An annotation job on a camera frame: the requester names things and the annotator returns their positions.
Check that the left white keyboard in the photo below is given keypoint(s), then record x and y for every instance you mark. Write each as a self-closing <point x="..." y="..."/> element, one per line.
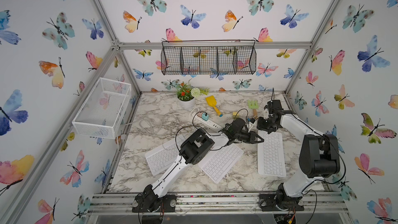
<point x="160" y="158"/>

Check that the white mesh wall basket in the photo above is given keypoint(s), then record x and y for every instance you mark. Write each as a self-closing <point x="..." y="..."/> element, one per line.
<point x="101" y="114"/>

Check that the right white keyboard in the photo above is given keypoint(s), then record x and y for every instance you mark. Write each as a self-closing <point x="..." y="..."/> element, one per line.
<point x="271" y="159"/>

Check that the black wire wall basket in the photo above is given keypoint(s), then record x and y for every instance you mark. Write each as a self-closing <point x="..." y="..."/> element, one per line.
<point x="207" y="57"/>

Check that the white keyboard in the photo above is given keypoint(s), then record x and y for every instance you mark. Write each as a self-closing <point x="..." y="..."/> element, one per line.
<point x="271" y="159"/>
<point x="217" y="164"/>
<point x="160" y="158"/>

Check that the middle white keyboard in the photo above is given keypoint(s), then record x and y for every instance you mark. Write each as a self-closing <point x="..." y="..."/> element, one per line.
<point x="217" y="164"/>

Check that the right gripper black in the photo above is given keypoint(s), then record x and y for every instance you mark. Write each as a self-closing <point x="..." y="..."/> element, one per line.
<point x="259" y="126"/>

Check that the white power strip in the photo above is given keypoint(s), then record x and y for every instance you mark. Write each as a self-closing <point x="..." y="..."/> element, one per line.
<point x="209" y="123"/>

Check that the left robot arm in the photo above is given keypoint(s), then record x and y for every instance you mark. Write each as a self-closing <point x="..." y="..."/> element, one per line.
<point x="192" y="151"/>

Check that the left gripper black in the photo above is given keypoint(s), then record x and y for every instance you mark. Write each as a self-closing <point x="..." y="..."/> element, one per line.
<point x="251" y="137"/>

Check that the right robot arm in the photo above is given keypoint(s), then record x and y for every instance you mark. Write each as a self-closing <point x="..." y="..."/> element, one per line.
<point x="319" y="158"/>

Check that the teal USB charger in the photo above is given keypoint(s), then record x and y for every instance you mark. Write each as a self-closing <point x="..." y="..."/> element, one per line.
<point x="205" y="116"/>

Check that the potted plant white pot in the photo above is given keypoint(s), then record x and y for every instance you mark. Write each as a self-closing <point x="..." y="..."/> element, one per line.
<point x="187" y="94"/>

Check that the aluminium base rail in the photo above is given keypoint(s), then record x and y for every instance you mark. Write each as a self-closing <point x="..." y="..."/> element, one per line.
<point x="215" y="203"/>

